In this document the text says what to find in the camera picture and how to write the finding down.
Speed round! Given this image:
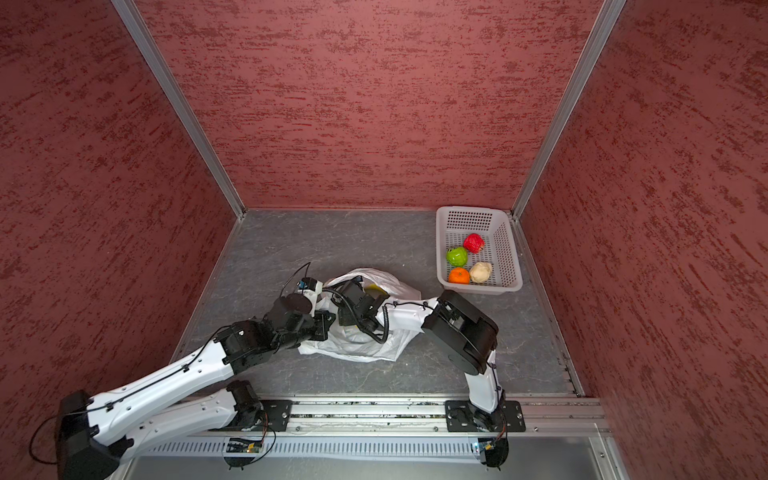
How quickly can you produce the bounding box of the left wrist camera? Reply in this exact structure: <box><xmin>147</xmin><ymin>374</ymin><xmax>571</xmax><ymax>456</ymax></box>
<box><xmin>295</xmin><ymin>277</ymin><xmax>323</xmax><ymax>296</ymax></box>

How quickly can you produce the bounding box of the right circuit board under rail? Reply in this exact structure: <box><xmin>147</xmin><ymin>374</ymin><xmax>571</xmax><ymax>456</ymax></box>
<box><xmin>474</xmin><ymin>438</ymin><xmax>509</xmax><ymax>469</ymax></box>

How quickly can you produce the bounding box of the aluminium front rail frame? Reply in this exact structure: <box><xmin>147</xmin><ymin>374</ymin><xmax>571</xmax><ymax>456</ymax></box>
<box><xmin>141</xmin><ymin>395</ymin><xmax>628</xmax><ymax>479</ymax></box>

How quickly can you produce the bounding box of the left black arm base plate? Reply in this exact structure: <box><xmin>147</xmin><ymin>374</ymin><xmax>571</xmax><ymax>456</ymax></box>
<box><xmin>215</xmin><ymin>399</ymin><xmax>294</xmax><ymax>433</ymax></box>

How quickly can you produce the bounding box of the left circuit board under rail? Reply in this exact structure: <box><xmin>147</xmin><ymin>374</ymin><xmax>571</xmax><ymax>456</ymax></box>
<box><xmin>223</xmin><ymin>438</ymin><xmax>265</xmax><ymax>469</ymax></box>

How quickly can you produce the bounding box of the right aluminium corner post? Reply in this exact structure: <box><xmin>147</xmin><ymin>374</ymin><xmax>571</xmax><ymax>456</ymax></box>
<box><xmin>511</xmin><ymin>0</ymin><xmax>626</xmax><ymax>222</ymax></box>

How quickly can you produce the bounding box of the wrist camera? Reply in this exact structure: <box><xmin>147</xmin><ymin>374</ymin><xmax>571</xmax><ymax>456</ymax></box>
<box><xmin>339</xmin><ymin>279</ymin><xmax>380</xmax><ymax>305</ymax></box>
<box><xmin>295</xmin><ymin>277</ymin><xmax>323</xmax><ymax>296</ymax></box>

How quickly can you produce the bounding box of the left aluminium corner post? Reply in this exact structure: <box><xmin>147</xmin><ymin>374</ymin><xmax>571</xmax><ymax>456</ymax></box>
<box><xmin>111</xmin><ymin>0</ymin><xmax>247</xmax><ymax>221</ymax></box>

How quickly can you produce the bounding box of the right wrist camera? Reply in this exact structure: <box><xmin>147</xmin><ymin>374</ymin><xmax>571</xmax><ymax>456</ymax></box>
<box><xmin>339</xmin><ymin>279</ymin><xmax>380</xmax><ymax>305</ymax></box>

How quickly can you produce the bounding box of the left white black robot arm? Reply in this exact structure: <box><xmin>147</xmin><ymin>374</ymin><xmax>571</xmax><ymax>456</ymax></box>
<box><xmin>55</xmin><ymin>293</ymin><xmax>336</xmax><ymax>479</ymax></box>

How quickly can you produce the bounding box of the beige toy fruit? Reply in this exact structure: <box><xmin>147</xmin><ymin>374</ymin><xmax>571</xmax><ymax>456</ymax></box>
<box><xmin>469</xmin><ymin>262</ymin><xmax>493</xmax><ymax>284</ymax></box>

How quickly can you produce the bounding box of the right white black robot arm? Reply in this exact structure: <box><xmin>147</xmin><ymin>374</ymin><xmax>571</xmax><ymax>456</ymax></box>
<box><xmin>324</xmin><ymin>278</ymin><xmax>504</xmax><ymax>431</ymax></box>

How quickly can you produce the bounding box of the aluminium corner post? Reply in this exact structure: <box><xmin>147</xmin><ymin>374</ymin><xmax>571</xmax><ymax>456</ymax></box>
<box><xmin>511</xmin><ymin>0</ymin><xmax>626</xmax><ymax>222</ymax></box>
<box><xmin>111</xmin><ymin>0</ymin><xmax>247</xmax><ymax>221</ymax></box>

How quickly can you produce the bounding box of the green toy fruit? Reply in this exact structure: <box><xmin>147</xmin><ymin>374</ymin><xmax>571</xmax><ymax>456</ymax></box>
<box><xmin>445</xmin><ymin>247</ymin><xmax>469</xmax><ymax>268</ymax></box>

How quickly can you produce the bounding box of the white perforated plastic basket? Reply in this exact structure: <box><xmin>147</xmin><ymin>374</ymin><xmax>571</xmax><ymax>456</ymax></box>
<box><xmin>436</xmin><ymin>206</ymin><xmax>523</xmax><ymax>295</ymax></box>

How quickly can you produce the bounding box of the red toy fruit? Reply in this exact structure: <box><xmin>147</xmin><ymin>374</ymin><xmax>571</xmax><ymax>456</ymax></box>
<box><xmin>463</xmin><ymin>233</ymin><xmax>485</xmax><ymax>254</ymax></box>

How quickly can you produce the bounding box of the orange toy fruit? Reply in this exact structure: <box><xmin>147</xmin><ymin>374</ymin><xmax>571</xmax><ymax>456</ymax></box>
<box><xmin>448</xmin><ymin>267</ymin><xmax>471</xmax><ymax>285</ymax></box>

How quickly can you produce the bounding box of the white plastic bag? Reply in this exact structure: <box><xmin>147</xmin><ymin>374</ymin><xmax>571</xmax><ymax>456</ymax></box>
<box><xmin>298</xmin><ymin>268</ymin><xmax>426</xmax><ymax>363</ymax></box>

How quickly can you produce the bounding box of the yellow toy banana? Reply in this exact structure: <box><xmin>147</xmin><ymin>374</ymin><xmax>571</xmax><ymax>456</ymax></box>
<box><xmin>364</xmin><ymin>285</ymin><xmax>389</xmax><ymax>298</ymax></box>

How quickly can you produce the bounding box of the circuit board under rail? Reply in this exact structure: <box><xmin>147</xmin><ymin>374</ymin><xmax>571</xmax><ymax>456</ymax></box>
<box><xmin>474</xmin><ymin>438</ymin><xmax>509</xmax><ymax>469</ymax></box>
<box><xmin>223</xmin><ymin>438</ymin><xmax>265</xmax><ymax>469</ymax></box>

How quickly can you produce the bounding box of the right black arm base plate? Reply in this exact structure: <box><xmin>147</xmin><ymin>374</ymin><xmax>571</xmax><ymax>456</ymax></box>
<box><xmin>444</xmin><ymin>400</ymin><xmax>526</xmax><ymax>433</ymax></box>

